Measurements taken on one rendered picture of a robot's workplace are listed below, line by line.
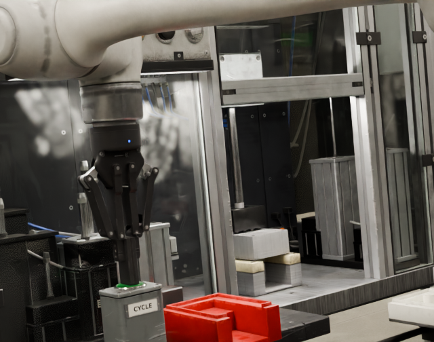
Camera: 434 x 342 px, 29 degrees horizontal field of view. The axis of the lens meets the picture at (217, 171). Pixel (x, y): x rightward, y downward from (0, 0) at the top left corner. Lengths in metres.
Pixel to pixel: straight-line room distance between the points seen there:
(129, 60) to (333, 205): 0.85
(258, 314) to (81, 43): 0.53
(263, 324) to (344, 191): 0.66
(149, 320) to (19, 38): 0.47
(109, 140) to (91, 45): 0.19
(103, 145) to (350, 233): 0.88
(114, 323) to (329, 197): 0.82
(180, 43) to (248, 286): 0.53
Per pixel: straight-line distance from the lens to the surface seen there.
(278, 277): 1.80
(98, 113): 1.23
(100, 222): 1.25
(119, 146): 1.23
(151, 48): 1.43
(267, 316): 1.35
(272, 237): 1.74
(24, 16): 1.07
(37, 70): 1.10
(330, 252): 1.98
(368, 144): 1.77
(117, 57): 1.21
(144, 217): 1.28
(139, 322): 1.27
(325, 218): 1.97
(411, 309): 1.68
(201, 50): 1.49
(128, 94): 1.23
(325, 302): 1.69
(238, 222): 1.76
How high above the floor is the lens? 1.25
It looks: 3 degrees down
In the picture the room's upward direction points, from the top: 5 degrees counter-clockwise
